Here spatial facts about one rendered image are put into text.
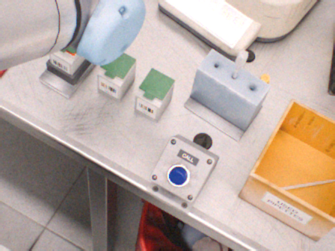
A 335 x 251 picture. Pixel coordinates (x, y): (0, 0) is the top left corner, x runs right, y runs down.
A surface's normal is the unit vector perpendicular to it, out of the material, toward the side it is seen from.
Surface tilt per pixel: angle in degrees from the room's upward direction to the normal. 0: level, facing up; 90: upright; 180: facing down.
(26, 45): 85
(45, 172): 0
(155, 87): 0
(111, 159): 0
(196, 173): 30
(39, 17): 55
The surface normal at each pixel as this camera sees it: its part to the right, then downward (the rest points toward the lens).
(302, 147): 0.08, -0.41
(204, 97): -0.56, 0.73
